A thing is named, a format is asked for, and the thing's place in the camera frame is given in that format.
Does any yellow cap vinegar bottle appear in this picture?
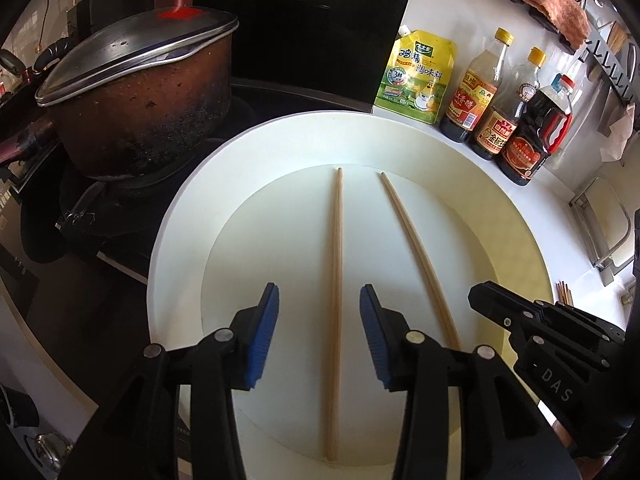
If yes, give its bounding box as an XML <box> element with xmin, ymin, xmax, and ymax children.
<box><xmin>439</xmin><ymin>27</ymin><xmax>514</xmax><ymax>143</ymax></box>

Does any beige hanging rag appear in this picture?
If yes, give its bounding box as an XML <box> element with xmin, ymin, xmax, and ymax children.
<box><xmin>600</xmin><ymin>104</ymin><xmax>636</xmax><ymax>162</ymax></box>

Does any steel pot lid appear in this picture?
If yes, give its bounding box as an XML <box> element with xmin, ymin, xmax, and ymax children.
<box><xmin>35</xmin><ymin>6</ymin><xmax>239</xmax><ymax>107</ymax></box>

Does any black wall hook rail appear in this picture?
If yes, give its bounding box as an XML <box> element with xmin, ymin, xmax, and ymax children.
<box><xmin>512</xmin><ymin>0</ymin><xmax>639</xmax><ymax>106</ymax></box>

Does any white plastic basin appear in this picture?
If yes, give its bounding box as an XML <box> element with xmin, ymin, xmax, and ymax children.
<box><xmin>148</xmin><ymin>112</ymin><xmax>551</xmax><ymax>479</ymax></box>

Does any large red handle soy bottle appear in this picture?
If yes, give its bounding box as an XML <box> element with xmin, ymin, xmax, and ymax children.
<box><xmin>496</xmin><ymin>74</ymin><xmax>575</xmax><ymax>186</ymax></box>

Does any yellow cap soy bottle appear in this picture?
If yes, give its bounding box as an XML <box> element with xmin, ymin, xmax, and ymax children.
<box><xmin>469</xmin><ymin>47</ymin><xmax>547</xmax><ymax>159</ymax></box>

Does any black gas stove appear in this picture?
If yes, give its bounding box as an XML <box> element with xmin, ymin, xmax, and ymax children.
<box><xmin>0</xmin><ymin>79</ymin><xmax>262</xmax><ymax>401</ymax></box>

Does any brown cooking pot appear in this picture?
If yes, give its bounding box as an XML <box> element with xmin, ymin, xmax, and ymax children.
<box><xmin>47</xmin><ymin>36</ymin><xmax>231</xmax><ymax>181</ymax></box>

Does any steel cutting board rack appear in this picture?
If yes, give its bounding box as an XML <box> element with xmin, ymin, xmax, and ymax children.
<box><xmin>568</xmin><ymin>176</ymin><xmax>634</xmax><ymax>286</ymax></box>

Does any yellow green seasoning pouch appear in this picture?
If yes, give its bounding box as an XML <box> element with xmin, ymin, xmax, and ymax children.
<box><xmin>374</xmin><ymin>26</ymin><xmax>457</xmax><ymax>126</ymax></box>

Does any wooden chopstick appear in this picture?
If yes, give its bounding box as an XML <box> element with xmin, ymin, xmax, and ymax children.
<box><xmin>324</xmin><ymin>168</ymin><xmax>344</xmax><ymax>462</ymax></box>
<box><xmin>380</xmin><ymin>172</ymin><xmax>462</xmax><ymax>350</ymax></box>

